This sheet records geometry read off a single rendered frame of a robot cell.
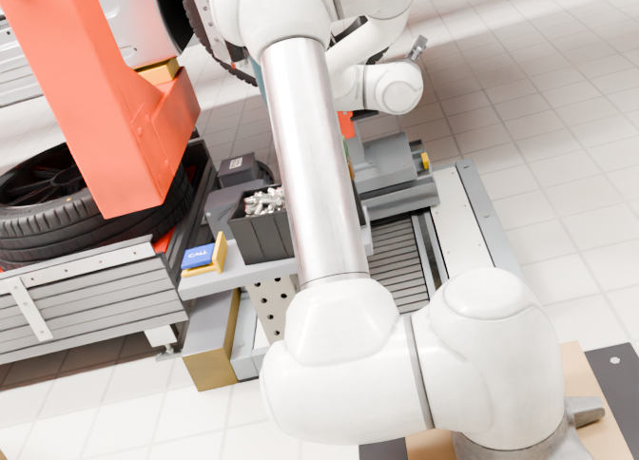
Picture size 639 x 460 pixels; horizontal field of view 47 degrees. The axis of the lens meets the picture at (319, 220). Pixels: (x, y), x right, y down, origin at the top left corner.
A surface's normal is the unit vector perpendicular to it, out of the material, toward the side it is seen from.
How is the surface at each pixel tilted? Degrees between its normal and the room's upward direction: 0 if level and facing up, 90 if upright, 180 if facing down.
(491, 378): 89
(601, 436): 3
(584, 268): 0
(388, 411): 79
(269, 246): 90
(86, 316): 90
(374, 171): 0
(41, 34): 90
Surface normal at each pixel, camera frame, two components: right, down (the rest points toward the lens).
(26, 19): 0.00, 0.48
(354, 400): -0.14, 0.09
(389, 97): -0.25, 0.36
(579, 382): -0.25, -0.83
